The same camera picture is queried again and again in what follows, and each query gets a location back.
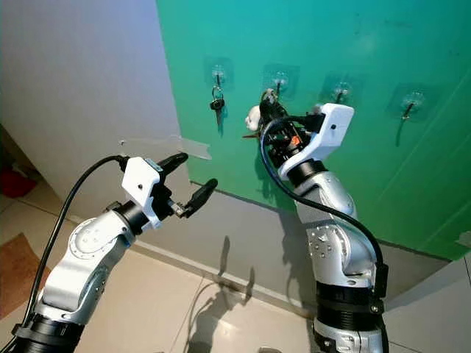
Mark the green wall board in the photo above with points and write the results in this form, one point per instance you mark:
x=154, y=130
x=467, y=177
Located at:
x=302, y=29

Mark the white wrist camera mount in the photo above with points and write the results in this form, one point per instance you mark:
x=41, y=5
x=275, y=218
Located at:
x=140, y=184
x=335, y=125

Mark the red object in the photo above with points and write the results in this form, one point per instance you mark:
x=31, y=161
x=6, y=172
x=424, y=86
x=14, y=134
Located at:
x=16, y=182

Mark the brown wooden door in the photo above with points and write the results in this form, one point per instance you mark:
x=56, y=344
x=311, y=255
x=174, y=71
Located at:
x=4, y=147

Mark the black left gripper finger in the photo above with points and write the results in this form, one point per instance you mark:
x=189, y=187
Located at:
x=200, y=197
x=172, y=161

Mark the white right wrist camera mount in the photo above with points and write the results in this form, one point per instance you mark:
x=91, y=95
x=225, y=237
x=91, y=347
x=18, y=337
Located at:
x=335, y=125

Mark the clear adhesive wall hook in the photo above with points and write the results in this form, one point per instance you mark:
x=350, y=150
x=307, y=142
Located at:
x=218, y=70
x=341, y=90
x=281, y=76
x=412, y=99

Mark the grey baseboard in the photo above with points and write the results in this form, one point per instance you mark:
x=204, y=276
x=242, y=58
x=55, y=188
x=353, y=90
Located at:
x=228, y=279

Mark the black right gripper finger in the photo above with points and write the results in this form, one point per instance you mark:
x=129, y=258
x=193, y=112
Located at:
x=284, y=118
x=269, y=107

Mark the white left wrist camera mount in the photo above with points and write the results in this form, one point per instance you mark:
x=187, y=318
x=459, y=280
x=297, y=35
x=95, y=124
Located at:
x=140, y=184

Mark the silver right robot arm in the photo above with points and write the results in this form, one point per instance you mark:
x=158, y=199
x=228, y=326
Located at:
x=338, y=220

